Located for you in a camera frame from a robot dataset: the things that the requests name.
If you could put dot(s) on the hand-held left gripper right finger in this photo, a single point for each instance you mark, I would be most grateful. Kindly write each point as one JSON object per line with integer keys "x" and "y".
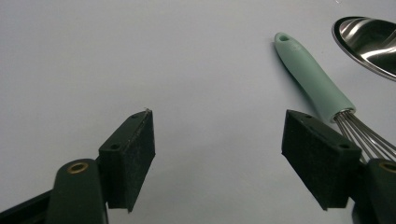
{"x": 320, "y": 165}

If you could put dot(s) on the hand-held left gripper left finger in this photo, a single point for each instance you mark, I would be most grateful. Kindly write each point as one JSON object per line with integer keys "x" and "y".
{"x": 124, "y": 161}

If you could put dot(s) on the stainless steel bowl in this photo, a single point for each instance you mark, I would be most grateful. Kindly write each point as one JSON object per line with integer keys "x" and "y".
{"x": 369, "y": 43}

